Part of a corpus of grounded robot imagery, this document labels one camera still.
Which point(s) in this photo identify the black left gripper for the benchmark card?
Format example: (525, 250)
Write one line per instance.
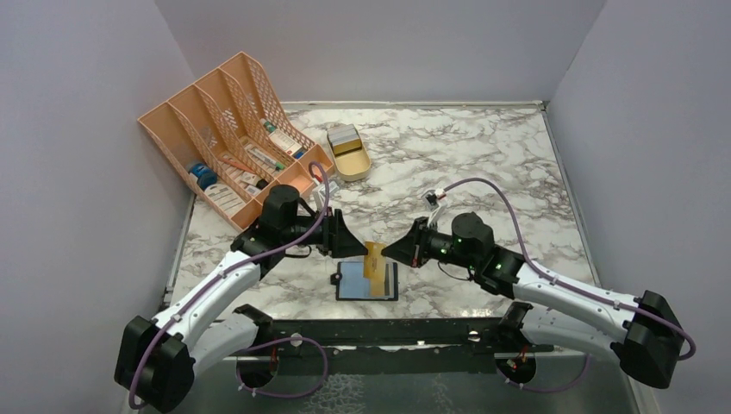
(337, 240)

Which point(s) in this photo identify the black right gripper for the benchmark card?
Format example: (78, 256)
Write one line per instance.
(410, 249)

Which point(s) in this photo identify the yellow credit card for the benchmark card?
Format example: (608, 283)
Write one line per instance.
(374, 265)
(384, 289)

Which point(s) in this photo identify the black leather card holder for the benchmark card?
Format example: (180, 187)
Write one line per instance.
(351, 284)

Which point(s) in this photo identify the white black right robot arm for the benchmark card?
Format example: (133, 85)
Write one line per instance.
(642, 334)

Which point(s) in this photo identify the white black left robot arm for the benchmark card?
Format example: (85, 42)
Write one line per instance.
(160, 357)

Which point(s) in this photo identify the beige card tray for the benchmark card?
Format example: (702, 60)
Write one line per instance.
(353, 166)

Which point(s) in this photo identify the white label card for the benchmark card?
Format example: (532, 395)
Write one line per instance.
(225, 198)

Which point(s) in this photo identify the white glue stick box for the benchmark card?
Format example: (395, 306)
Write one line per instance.
(286, 143)

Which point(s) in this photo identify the orange pen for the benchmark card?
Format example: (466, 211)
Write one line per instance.
(236, 164)

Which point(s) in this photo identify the orange plastic desk organizer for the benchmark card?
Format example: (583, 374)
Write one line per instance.
(218, 115)

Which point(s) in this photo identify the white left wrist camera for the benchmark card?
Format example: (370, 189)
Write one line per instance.
(323, 194)

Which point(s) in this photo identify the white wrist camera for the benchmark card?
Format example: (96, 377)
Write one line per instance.
(433, 198)
(323, 194)

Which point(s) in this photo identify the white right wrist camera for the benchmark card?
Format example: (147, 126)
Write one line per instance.
(433, 198)

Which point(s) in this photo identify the black mounting base rail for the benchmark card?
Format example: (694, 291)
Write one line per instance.
(381, 346)

